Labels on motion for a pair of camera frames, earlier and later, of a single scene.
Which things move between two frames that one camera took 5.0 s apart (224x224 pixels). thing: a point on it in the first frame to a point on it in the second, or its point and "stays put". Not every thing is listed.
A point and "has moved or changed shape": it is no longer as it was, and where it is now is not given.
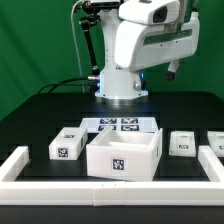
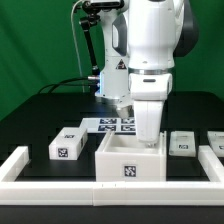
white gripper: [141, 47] to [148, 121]
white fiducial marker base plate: [120, 125] stays put
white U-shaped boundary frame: [15, 191] stays put
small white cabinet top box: [68, 144] stays put
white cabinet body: [128, 155] has moved or changed shape
